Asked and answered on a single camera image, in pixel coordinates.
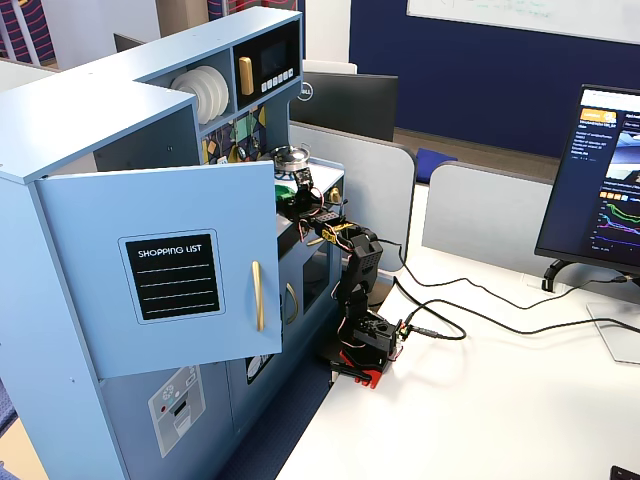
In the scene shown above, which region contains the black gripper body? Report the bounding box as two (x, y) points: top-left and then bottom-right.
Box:
(298, 191), (327, 222)

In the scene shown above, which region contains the steel pot lid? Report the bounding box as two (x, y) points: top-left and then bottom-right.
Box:
(272, 144), (310, 162)

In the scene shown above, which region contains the steel pot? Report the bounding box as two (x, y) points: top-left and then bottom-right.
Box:
(271, 152), (312, 174)

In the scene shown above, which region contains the grey desk divider panel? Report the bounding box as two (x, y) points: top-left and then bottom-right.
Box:
(288, 122), (419, 274)
(421, 160), (556, 274)

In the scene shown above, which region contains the black Dell monitor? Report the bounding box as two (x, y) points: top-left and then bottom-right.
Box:
(288, 71), (400, 143)

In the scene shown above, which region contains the white toy plate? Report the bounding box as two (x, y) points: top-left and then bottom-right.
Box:
(197, 64), (231, 120)
(169, 74), (202, 126)
(182, 68), (218, 124)

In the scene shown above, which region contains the blue chair seat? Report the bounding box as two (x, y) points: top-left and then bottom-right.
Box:
(414, 147), (459, 184)

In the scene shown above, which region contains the red table clamp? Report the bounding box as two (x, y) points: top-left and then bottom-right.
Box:
(329, 349), (387, 390)

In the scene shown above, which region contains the blue fridge door shopping list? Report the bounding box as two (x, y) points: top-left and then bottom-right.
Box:
(33, 159), (284, 380)

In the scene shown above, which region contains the blue toy play kitchen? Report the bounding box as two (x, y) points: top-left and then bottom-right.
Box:
(0, 7), (346, 480)

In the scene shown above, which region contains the lit computer monitor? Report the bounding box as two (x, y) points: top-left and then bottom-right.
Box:
(533, 83), (640, 294)

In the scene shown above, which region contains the whiteboard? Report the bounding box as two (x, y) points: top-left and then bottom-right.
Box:
(405, 0), (640, 46)

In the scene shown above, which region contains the grey flat plate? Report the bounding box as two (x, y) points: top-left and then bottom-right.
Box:
(585, 299), (640, 365)

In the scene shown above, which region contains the gold dishwasher door handle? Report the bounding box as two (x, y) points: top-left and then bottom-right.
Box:
(284, 282), (300, 324)

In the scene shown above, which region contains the gold fridge door handle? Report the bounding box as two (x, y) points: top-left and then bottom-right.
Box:
(251, 259), (266, 332)

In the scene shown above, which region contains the black toy microwave gold handle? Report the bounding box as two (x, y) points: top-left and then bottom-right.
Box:
(233, 22), (301, 112)

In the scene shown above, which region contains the black USB cable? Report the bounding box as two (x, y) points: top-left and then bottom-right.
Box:
(405, 298), (640, 344)

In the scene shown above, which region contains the white desk cable outlet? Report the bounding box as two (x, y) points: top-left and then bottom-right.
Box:
(522, 273), (566, 295)

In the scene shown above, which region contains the black camera cable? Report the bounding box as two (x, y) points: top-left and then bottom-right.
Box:
(377, 239), (631, 309)

